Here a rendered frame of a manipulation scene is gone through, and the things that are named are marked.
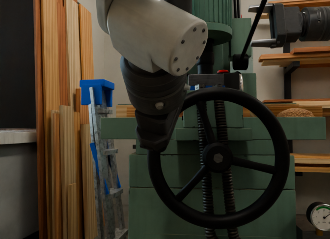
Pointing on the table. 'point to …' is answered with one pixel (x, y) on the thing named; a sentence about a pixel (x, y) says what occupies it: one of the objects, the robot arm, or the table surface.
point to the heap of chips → (295, 113)
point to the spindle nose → (206, 59)
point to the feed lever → (241, 64)
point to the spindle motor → (214, 13)
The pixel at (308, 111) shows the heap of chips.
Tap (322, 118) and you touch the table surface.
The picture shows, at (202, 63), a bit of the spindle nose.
